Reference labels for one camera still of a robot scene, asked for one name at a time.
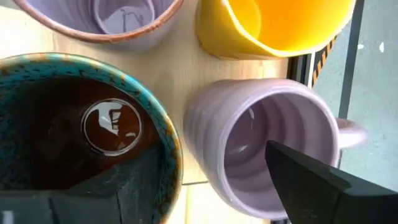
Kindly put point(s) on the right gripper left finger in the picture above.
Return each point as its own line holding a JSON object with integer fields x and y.
{"x": 124, "y": 193}

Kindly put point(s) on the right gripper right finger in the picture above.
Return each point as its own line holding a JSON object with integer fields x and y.
{"x": 311, "y": 193}

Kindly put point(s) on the dark teal mug brown interior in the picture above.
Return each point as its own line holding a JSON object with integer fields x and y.
{"x": 46, "y": 124}

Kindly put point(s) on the lilac ribbed mug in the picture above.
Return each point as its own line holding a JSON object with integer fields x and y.
{"x": 211, "y": 124}

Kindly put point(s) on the yellow mug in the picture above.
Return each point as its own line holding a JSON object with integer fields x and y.
{"x": 295, "y": 21}

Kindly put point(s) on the mauve mug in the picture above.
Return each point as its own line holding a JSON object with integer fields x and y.
{"x": 77, "y": 18}

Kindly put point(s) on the black aluminium table frame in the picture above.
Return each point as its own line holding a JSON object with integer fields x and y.
{"x": 295, "y": 68}

